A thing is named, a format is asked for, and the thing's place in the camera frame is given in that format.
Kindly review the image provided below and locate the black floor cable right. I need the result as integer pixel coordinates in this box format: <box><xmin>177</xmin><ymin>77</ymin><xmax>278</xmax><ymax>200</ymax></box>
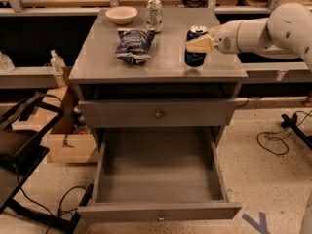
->
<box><xmin>256</xmin><ymin>110</ymin><xmax>312</xmax><ymax>157</ymax></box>

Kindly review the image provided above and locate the closed grey top drawer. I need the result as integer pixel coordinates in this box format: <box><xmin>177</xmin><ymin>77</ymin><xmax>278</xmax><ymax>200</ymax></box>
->
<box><xmin>79</xmin><ymin>99</ymin><xmax>236</xmax><ymax>128</ymax></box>

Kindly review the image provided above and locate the silver green soda can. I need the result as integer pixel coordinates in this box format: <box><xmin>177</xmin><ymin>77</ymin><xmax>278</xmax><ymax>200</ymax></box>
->
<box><xmin>146</xmin><ymin>0</ymin><xmax>163</xmax><ymax>33</ymax></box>

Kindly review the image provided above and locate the black floor cable left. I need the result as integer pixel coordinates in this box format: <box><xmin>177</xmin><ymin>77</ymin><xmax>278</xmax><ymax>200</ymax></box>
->
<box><xmin>14</xmin><ymin>166</ymin><xmax>89</xmax><ymax>234</ymax></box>

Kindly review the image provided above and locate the open grey middle drawer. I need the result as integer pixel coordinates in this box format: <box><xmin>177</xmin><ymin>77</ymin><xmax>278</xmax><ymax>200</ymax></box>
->
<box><xmin>79</xmin><ymin>127</ymin><xmax>242</xmax><ymax>223</ymax></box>

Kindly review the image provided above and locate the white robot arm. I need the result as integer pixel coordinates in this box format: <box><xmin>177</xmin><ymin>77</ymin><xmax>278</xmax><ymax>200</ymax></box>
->
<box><xmin>208</xmin><ymin>3</ymin><xmax>312</xmax><ymax>234</ymax></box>

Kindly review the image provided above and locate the cardboard box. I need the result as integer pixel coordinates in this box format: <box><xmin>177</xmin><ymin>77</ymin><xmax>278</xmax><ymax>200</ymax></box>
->
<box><xmin>11</xmin><ymin>66</ymin><xmax>99</xmax><ymax>164</ymax></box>

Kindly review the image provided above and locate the clear sanitizer bottle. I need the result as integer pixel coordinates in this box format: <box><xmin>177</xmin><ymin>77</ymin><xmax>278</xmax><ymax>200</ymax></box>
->
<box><xmin>50</xmin><ymin>50</ymin><xmax>65</xmax><ymax>73</ymax></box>

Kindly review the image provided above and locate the black cart frame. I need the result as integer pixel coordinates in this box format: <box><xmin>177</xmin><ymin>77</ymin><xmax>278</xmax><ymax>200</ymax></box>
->
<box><xmin>0</xmin><ymin>92</ymin><xmax>81</xmax><ymax>234</ymax></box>

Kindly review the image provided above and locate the black stand base right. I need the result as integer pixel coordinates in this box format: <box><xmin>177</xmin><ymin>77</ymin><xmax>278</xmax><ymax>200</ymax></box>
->
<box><xmin>282</xmin><ymin>114</ymin><xmax>312</xmax><ymax>150</ymax></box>

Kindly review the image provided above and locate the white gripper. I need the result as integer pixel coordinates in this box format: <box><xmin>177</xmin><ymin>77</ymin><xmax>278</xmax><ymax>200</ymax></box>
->
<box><xmin>186</xmin><ymin>20</ymin><xmax>242</xmax><ymax>54</ymax></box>

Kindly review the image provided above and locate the white ceramic bowl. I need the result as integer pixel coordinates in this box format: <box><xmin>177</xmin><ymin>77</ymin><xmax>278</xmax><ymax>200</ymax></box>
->
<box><xmin>105</xmin><ymin>6</ymin><xmax>138</xmax><ymax>25</ymax></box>

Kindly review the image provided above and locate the blue chip bag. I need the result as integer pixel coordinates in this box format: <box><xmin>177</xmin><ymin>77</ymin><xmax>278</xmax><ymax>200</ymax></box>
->
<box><xmin>115</xmin><ymin>28</ymin><xmax>155</xmax><ymax>64</ymax></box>

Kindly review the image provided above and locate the black floor cable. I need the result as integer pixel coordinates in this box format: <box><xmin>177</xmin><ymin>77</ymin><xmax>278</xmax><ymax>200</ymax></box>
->
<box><xmin>256</xmin><ymin>110</ymin><xmax>312</xmax><ymax>157</ymax></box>
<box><xmin>14</xmin><ymin>166</ymin><xmax>89</xmax><ymax>234</ymax></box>

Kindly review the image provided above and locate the blue pepsi can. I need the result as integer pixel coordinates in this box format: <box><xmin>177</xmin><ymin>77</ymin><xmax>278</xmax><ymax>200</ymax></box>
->
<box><xmin>184</xmin><ymin>25</ymin><xmax>208</xmax><ymax>67</ymax></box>

